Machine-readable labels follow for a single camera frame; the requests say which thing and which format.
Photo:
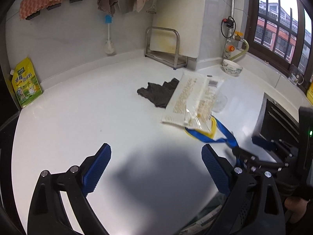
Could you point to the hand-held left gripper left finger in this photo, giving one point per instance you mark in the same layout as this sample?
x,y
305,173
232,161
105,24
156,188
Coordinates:
x,y
96,169

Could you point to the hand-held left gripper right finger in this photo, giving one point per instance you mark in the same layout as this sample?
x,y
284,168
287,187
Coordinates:
x,y
215,171

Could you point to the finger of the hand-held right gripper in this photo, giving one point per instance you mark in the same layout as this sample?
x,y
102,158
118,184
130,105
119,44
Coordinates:
x,y
262,142
249,160

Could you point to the blue yellow plastic toy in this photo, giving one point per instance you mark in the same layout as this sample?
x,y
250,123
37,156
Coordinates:
x,y
226,133

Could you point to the grey perforated trash bin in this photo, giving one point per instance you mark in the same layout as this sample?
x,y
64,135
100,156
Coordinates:
x,y
205,222

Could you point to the clear plastic bag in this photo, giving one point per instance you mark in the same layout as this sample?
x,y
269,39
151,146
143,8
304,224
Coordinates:
x,y
221,102

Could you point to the white clear snack packet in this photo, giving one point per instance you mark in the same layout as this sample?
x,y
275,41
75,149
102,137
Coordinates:
x,y
185,98

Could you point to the dark grey cloth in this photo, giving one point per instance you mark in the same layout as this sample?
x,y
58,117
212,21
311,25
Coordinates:
x,y
159,93

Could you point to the person's right hand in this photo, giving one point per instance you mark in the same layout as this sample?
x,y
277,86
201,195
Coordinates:
x,y
297,204

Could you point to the black kitchen sink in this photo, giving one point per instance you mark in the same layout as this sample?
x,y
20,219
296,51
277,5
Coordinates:
x,y
276,117

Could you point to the printed glass mug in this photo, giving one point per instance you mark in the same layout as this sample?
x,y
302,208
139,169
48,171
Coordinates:
x,y
296,77

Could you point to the patterned ceramic bowl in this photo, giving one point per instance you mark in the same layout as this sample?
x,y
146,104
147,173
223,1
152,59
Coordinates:
x,y
231,69

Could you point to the orange gas regulator knob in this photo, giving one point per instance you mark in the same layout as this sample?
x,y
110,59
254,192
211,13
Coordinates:
x,y
231,48

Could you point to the yellow seasoning pouch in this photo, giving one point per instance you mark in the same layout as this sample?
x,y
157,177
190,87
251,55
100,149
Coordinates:
x,y
25,85

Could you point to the dark framed window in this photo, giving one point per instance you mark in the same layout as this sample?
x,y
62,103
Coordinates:
x,y
273,29

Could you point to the metal cutting board rack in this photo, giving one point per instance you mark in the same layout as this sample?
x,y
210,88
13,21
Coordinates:
x,y
161,56

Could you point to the metal gas pipe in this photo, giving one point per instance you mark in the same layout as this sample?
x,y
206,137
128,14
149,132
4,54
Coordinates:
x,y
233,5

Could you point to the white cutting board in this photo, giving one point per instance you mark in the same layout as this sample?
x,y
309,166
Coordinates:
x,y
181,17

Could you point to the hanging metal peeler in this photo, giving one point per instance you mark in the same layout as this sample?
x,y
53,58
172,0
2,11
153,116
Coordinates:
x,y
151,9

